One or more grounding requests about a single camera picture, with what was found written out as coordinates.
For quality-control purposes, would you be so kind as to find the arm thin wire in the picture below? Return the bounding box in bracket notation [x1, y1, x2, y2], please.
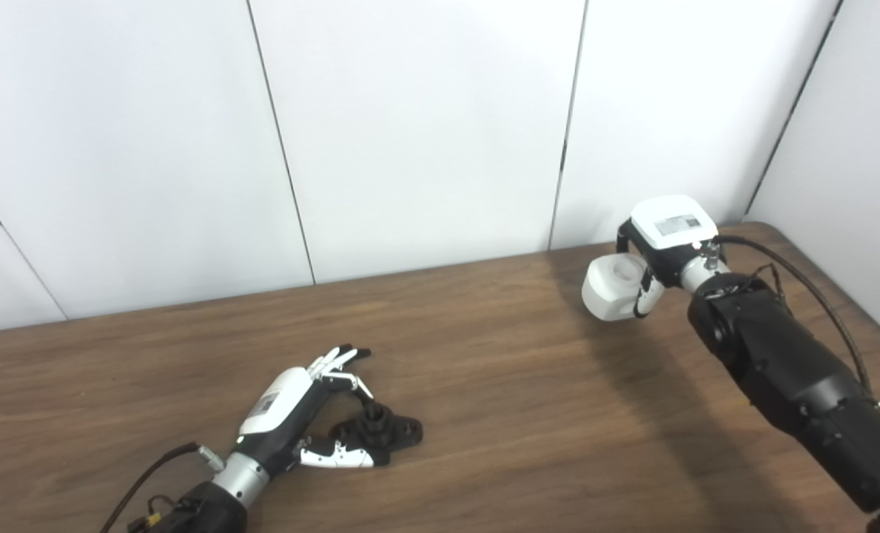
[747, 263, 790, 304]
[127, 495, 181, 533]

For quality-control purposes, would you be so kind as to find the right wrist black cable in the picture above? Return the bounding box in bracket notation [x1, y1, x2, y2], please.
[717, 235, 880, 424]

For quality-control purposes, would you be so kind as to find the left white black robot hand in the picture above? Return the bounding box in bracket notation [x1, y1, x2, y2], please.
[234, 344, 392, 475]

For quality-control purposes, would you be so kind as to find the left arm thin wire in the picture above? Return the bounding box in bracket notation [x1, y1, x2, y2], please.
[127, 495, 181, 533]

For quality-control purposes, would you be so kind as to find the right arm thin wire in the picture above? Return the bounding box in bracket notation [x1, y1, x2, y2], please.
[747, 263, 790, 304]

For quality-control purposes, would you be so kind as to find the black flanged holder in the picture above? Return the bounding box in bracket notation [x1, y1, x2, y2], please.
[329, 403, 424, 467]

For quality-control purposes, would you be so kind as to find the round white piece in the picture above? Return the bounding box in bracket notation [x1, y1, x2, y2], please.
[581, 253, 655, 322]

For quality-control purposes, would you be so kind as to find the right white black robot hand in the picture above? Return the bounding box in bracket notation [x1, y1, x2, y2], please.
[617, 195, 720, 319]

